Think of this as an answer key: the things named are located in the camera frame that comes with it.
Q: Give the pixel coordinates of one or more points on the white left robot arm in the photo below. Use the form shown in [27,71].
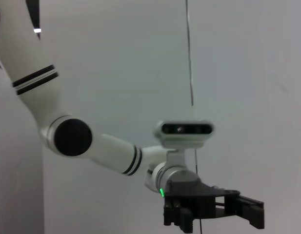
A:
[30,61]

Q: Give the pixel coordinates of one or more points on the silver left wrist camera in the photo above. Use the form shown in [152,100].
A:
[184,129]

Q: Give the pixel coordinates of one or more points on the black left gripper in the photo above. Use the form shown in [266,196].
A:
[189,195]

